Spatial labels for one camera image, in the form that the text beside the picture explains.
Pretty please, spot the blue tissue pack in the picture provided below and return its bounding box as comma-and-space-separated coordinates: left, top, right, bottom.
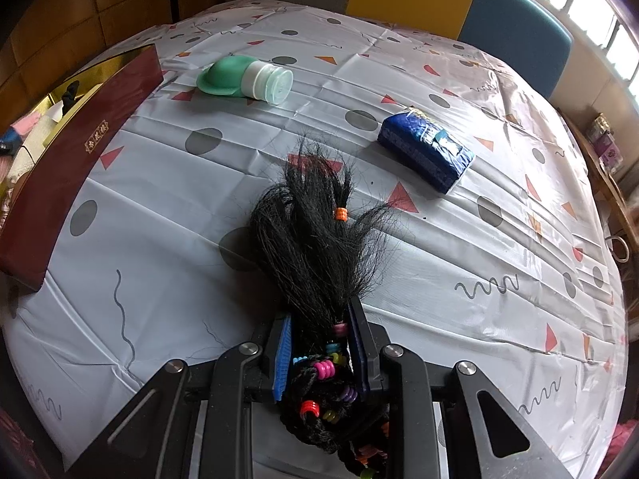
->
377, 107, 474, 195

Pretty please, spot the green silicone travel bottle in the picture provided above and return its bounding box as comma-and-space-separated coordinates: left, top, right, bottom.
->
196, 55, 294, 106

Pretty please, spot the beige bandage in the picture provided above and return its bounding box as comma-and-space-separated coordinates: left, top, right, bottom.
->
6, 116, 61, 184

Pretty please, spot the black scrunchie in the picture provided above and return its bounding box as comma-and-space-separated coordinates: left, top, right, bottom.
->
61, 80, 80, 115

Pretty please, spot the pink fluffy sock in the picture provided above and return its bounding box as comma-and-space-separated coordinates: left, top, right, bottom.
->
1, 111, 41, 145

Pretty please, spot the patterned white tablecloth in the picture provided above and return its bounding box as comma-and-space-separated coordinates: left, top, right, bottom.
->
0, 0, 629, 479

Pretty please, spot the wooden side shelf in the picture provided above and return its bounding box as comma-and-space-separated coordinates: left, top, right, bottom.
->
557, 108, 638, 255

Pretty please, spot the purple box on shelf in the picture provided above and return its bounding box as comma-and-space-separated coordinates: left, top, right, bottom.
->
586, 113, 623, 173

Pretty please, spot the gold metal tin box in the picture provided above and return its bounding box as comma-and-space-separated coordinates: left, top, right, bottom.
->
1, 44, 163, 291

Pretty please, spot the grey yellow blue sofa backrest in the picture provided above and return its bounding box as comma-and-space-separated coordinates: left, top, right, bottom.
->
284, 0, 573, 97

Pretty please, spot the wooden wall cabinet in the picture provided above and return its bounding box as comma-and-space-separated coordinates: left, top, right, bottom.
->
1, 0, 228, 127

